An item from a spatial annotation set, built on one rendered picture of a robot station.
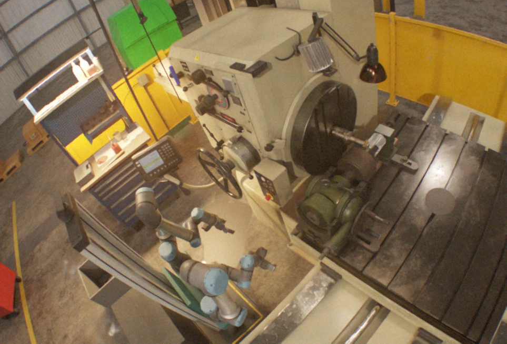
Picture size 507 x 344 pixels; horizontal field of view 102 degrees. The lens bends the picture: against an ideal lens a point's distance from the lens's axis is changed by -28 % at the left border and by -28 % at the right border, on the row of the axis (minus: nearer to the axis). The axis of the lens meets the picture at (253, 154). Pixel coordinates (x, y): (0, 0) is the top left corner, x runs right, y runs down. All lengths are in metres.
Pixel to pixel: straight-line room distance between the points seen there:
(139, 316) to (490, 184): 2.37
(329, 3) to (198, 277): 1.47
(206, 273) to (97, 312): 2.38
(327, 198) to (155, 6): 4.62
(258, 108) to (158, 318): 1.40
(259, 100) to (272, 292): 1.77
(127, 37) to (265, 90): 4.10
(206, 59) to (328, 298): 1.48
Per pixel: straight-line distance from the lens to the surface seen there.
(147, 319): 1.96
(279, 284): 2.58
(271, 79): 1.29
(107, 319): 3.34
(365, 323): 1.73
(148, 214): 1.63
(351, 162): 1.49
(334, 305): 1.75
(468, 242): 1.69
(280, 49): 1.30
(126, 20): 5.16
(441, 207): 1.75
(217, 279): 1.23
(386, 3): 7.29
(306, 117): 1.43
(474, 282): 1.62
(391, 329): 1.75
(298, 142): 1.46
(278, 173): 1.42
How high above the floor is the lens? 2.41
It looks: 43 degrees down
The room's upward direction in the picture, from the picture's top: 21 degrees counter-clockwise
